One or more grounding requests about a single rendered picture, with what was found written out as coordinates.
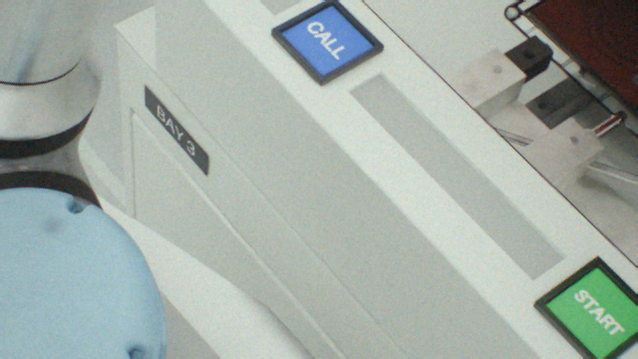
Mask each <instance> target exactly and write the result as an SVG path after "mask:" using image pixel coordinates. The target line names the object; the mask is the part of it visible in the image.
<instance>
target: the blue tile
mask: <svg viewBox="0 0 638 359"><path fill-rule="evenodd" d="M281 34H282V35H283V36H284V37H285V39H286V40H287V41H288V42H289V43H290V44H291V45H292V46H293V47H294V48H295V49H296V50H297V51H298V52H299V53H300V54H301V55H302V56H303V57H305V58H306V59H307V60H308V61H309V62H310V63H311V64H312V65H313V66H314V67H315V68H316V69H317V70H318V71H319V72H320V74H321V75H324V74H326V73H328V72H329V71H331V70H333V69H335V68H336V67H338V66H340V65H342V64H344V63H345V62H347V61H349V60H351V59H352V58H354V57H358V56H359V55H361V54H363V53H365V52H367V51H368V50H370V49H372V48H374V47H373V46H372V45H371V44H370V43H369V42H368V41H367V40H366V39H365V38H364V37H363V36H362V35H361V34H360V33H359V32H358V31H357V30H356V29H355V28H354V27H353V26H352V25H351V24H350V23H349V22H348V21H347V20H346V19H345V18H344V17H343V16H342V15H341V14H340V13H339V12H338V11H337V10H336V9H335V8H334V7H332V6H331V7H329V8H327V9H325V10H324V11H322V12H320V13H318V14H316V15H314V16H312V17H311V18H309V19H307V20H305V21H303V22H301V23H299V24H298V25H296V26H294V27H292V28H290V29H288V30H286V31H285V32H283V33H281Z"/></svg>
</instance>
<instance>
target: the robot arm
mask: <svg viewBox="0 0 638 359"><path fill-rule="evenodd" d="M104 2H105V0H0V359H165V356H166V341H167V339H166V321H165V314H164V308H163V304H162V299H161V296H160V291H159V288H158V285H157V282H156V280H155V277H154V275H153V273H152V271H151V268H150V266H149V264H148V262H147V260H146V257H145V256H144V254H143V252H142V251H141V249H140V247H139V246H138V244H137V243H136V241H135V240H133V239H132V237H131V236H130V235H129V234H128V233H127V232H126V231H125V230H124V228H123V227H122V226H120V225H119V224H118V223H117V222H116V221H115V220H114V219H113V218H111V217H110V216H109V215H108V214H106V213H105V212H104V211H103V209H102V207H101V204H100V202H99V200H98V198H97V196H96V194H95V192H94V190H93V188H92V186H91V183H90V181H89V179H88V177H87V175H86V173H85V170H84V168H83V166H82V164H81V162H80V158H79V140H80V138H81V136H82V133H83V131H84V129H85V127H86V125H87V122H88V120H89V118H90V115H91V113H92V111H93V109H94V106H95V104H96V102H97V100H98V98H99V95H100V93H101V87H102V81H103V68H102V61H101V58H100V55H99V52H98V49H97V47H96V45H95V43H94V41H93V40H92V38H91V37H90V36H91V34H92V31H93V29H94V27H95V24H96V22H97V19H98V17H99V15H100V12H101V10H102V7H103V5H104Z"/></svg>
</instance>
